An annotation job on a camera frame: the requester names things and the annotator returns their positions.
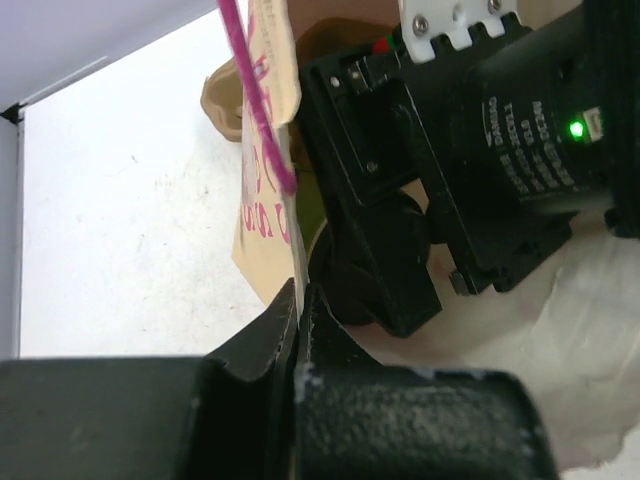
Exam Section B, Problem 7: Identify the green paper coffee cup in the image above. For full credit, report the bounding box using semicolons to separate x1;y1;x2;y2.
296;170;326;254

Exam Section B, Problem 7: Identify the brown paper takeout bag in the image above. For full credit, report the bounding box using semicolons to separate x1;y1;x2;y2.
222;1;639;470

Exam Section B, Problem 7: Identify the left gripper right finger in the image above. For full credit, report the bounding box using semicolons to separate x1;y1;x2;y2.
294;284;558;479

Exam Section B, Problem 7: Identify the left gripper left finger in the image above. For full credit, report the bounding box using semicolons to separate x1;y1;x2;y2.
1;282;297;479

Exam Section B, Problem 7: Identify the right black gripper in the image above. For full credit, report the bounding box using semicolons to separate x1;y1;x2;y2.
297;0;640;338

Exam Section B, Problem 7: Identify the black plastic cup lid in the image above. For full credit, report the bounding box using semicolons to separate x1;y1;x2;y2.
309;191;442;338

